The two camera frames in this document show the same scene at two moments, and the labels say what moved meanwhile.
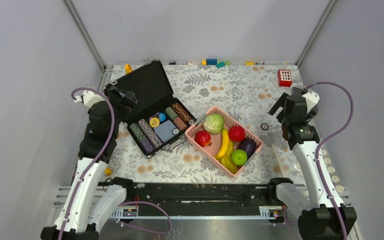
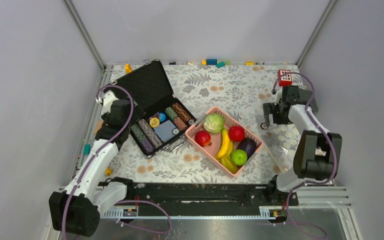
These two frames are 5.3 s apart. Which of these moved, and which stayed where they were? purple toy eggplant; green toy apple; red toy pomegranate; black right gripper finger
Moved: black right gripper finger
Stayed: red toy pomegranate; green toy apple; purple toy eggplant
